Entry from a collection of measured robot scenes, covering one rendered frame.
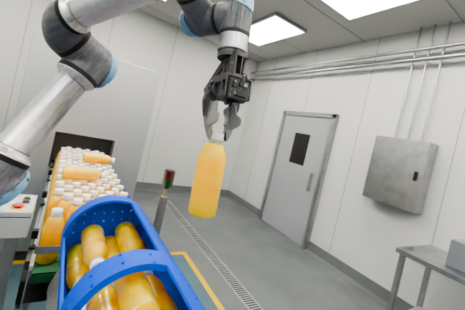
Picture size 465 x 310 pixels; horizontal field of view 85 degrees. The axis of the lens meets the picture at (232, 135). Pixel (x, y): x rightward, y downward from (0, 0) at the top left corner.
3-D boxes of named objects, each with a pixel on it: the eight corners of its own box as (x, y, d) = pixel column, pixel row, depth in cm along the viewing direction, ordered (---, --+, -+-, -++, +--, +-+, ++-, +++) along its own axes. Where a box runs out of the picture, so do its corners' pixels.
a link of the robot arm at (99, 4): (30, -1, 71) (186, -74, 56) (64, 32, 79) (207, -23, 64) (8, 24, 64) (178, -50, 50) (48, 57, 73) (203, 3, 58)
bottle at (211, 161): (219, 218, 62) (233, 143, 62) (192, 216, 60) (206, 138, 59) (210, 208, 69) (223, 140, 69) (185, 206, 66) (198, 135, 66)
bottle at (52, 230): (59, 254, 106) (69, 211, 105) (53, 264, 99) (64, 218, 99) (39, 254, 103) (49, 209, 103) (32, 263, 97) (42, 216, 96)
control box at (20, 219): (-9, 239, 90) (-3, 211, 90) (3, 216, 107) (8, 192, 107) (26, 238, 96) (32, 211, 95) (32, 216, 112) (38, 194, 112)
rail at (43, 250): (36, 254, 95) (37, 247, 95) (36, 253, 96) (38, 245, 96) (144, 248, 117) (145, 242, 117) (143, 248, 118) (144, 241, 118)
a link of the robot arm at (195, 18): (179, -12, 67) (215, -19, 62) (198, 25, 75) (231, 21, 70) (166, 7, 63) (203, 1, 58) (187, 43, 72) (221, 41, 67)
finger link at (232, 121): (234, 142, 60) (234, 103, 60) (222, 140, 65) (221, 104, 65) (245, 141, 62) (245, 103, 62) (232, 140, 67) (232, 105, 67)
